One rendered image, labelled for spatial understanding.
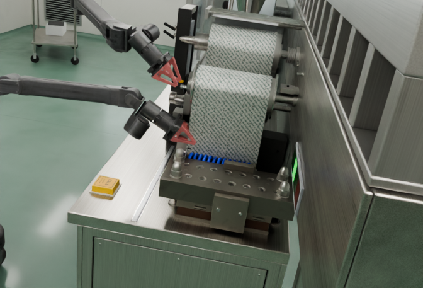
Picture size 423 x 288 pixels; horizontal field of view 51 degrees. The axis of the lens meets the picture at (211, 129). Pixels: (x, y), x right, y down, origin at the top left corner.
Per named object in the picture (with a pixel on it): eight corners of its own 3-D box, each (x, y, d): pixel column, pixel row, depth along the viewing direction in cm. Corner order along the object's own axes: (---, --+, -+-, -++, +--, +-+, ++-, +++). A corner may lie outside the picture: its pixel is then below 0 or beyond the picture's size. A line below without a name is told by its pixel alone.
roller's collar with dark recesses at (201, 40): (196, 47, 167) (197, 30, 165) (211, 50, 167) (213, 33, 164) (193, 51, 161) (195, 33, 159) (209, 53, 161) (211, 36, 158)
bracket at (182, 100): (168, 166, 163) (176, 87, 151) (186, 169, 162) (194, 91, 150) (165, 172, 158) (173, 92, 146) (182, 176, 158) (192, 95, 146)
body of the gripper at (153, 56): (150, 75, 138) (133, 57, 137) (158, 67, 148) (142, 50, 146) (164, 62, 136) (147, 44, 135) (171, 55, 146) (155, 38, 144)
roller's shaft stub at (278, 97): (273, 101, 144) (276, 88, 142) (294, 104, 143) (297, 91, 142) (273, 105, 140) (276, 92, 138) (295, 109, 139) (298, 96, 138)
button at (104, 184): (99, 181, 147) (99, 174, 146) (119, 184, 147) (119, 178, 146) (91, 191, 141) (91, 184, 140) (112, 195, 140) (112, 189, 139)
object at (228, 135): (186, 156, 147) (191, 104, 140) (255, 168, 145) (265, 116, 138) (185, 157, 146) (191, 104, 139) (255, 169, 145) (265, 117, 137)
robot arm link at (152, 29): (111, 50, 143) (111, 25, 138) (126, 38, 152) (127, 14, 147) (145, 59, 141) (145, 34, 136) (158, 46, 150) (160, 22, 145)
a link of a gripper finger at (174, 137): (188, 154, 143) (164, 137, 142) (192, 144, 150) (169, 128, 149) (200, 138, 141) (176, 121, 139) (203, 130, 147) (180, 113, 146)
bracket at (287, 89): (279, 87, 142) (281, 82, 142) (297, 91, 142) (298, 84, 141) (279, 92, 138) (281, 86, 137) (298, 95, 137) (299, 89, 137)
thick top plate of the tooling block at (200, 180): (170, 171, 145) (171, 155, 143) (291, 193, 142) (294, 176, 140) (158, 196, 130) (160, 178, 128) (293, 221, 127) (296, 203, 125)
